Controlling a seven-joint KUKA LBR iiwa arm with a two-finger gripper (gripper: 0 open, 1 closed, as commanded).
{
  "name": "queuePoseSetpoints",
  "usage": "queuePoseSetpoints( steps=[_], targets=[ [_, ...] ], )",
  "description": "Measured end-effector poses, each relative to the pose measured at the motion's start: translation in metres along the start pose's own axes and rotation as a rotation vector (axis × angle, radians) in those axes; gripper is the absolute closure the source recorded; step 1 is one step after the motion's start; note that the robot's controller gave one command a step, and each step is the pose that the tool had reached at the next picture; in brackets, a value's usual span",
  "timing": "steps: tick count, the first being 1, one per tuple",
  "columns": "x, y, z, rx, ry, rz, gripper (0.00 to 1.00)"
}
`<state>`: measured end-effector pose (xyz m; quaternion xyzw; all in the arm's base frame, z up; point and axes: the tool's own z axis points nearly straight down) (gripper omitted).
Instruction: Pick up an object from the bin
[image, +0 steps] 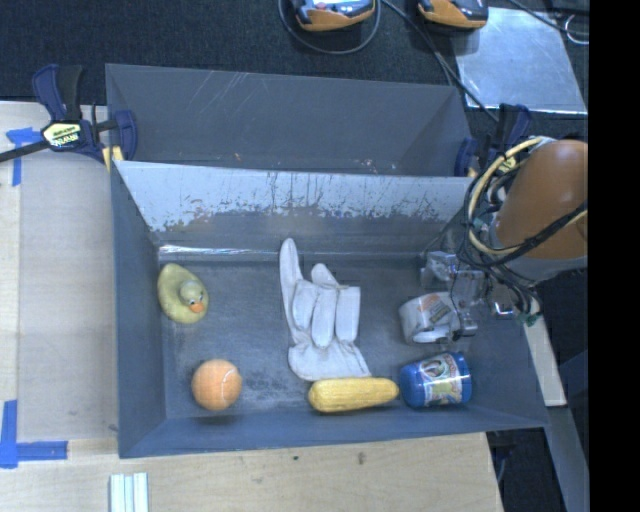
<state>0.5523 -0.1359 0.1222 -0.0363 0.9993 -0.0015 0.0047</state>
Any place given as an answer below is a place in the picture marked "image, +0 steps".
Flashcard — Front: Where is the blue printed can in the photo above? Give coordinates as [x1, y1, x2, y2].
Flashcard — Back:
[398, 351, 473, 410]

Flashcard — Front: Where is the yellow rubber duck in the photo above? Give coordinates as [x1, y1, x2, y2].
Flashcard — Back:
[156, 262, 210, 325]

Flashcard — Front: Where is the orange ball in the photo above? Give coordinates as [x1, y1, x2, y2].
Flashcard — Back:
[190, 358, 244, 412]

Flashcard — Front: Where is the pale wood flat board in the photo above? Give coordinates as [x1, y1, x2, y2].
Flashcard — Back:
[16, 148, 121, 444]

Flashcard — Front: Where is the yellow toy corn cob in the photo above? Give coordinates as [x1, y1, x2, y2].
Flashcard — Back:
[307, 376, 401, 414]

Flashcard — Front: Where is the grey metal bin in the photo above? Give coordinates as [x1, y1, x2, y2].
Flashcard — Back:
[103, 63, 552, 460]

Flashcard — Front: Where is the white work glove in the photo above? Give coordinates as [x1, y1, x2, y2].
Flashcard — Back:
[278, 237, 373, 382]

